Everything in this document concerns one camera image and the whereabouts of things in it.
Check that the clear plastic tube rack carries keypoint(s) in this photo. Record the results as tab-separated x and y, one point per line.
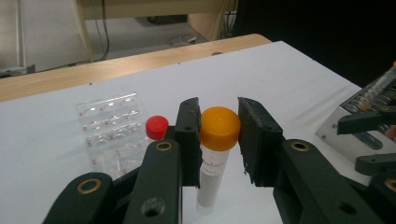
109	124

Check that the black curtain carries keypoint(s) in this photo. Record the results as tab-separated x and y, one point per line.
311	31

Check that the grey power strip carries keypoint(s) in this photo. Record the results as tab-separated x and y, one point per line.
17	71

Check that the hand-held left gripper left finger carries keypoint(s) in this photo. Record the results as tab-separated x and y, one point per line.
188	140

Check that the orange-capped test tube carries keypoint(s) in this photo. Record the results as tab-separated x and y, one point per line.
387	76
219	127

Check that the wooden table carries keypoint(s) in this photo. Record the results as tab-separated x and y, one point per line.
93	70

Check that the white work board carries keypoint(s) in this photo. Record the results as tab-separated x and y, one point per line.
264	81

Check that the perforated metal tube rack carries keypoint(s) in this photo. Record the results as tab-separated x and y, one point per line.
348	143

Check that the red-capped test tube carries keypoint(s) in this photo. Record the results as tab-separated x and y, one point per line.
156	127

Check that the light wooden desk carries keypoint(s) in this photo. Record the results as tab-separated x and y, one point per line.
155	6

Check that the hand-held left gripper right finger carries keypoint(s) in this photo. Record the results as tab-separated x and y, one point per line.
258	146

